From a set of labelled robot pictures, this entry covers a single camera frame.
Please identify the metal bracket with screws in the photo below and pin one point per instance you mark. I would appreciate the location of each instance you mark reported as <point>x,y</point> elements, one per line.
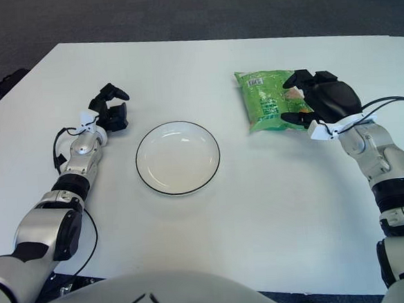
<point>64,290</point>

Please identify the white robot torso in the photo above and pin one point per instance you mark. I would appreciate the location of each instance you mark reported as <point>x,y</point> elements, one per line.
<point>146,301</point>

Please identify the black bag on floor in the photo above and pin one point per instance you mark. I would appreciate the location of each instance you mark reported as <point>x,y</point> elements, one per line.
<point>10,81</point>

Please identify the green snack bag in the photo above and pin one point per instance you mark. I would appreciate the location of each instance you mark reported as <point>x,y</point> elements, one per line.
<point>264,98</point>

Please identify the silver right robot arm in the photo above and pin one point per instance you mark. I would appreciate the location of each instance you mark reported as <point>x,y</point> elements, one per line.
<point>389,159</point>

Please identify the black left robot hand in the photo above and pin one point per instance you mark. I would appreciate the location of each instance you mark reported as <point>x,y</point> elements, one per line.
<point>105,113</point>

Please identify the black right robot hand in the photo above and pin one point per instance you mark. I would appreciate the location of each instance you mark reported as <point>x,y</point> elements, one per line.
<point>333,100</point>

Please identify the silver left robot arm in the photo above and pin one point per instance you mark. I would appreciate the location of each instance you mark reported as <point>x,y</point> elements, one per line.
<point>80,149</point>

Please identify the white plate with black rim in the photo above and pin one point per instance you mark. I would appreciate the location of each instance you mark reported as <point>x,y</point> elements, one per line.
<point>178,160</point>

